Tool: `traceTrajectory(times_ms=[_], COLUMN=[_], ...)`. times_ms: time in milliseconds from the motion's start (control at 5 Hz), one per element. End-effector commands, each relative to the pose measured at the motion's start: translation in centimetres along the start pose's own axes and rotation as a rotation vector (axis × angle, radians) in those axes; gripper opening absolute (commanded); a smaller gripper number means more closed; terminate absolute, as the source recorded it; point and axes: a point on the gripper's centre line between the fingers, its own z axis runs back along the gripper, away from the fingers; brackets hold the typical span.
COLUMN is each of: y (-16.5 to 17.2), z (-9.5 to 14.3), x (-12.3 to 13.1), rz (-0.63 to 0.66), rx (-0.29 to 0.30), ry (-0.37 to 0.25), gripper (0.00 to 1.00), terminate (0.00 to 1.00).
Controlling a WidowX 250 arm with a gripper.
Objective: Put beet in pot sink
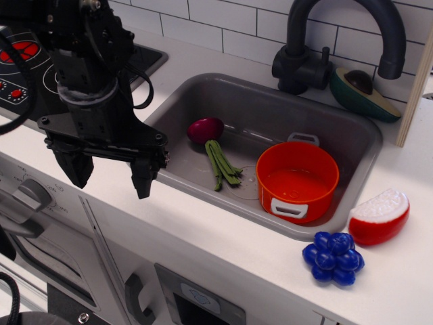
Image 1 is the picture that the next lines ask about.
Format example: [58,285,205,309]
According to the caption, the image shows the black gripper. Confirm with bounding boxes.
[37,79,168,199]

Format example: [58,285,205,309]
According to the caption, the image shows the purple toy beet green stems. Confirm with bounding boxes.
[187,117,244,192]

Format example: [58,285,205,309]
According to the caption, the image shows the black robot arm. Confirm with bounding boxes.
[1,1,169,198]

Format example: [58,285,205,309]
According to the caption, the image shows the grey plastic sink basin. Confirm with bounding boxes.
[147,73,382,240]

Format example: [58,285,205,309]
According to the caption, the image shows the orange toy pot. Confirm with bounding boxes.
[256,132,340,224]

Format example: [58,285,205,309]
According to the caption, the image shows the grey oven knob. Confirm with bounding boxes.
[12,179,53,212]

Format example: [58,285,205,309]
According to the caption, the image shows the black toy stovetop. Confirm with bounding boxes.
[1,26,168,124]

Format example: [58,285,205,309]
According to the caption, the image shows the black toy faucet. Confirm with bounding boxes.
[272,0,407,95]

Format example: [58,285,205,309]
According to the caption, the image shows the blue toy grape bunch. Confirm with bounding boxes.
[302,232,365,286]

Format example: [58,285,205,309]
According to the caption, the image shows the toy avocado half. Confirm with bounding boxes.
[329,67,401,123]

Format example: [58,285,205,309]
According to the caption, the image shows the red white toy fruit wedge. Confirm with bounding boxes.
[348,188,410,246]

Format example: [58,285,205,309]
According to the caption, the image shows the wooden side panel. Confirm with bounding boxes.
[395,27,432,148]

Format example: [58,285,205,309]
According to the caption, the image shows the grey oven door handle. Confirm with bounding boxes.
[1,204,44,238]

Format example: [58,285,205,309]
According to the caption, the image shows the grey dishwasher handle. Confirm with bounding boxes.
[124,274,156,325]

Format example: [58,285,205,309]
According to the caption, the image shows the black braided cable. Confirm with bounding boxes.
[0,272,22,325]

